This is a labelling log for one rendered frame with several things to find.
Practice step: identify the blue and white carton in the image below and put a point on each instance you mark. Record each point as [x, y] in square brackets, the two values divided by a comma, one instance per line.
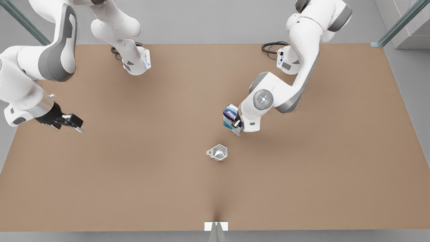
[231, 117]

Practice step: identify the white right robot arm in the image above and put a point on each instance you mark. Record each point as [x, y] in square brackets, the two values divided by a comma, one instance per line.
[50, 57]

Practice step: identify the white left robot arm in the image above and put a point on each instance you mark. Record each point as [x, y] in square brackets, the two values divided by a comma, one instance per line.
[299, 50]

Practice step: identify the white faceted cup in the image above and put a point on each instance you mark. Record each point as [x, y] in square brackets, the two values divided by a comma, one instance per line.
[218, 153]

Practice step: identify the silver frame post with foot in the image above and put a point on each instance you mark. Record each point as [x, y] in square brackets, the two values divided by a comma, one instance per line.
[216, 230]

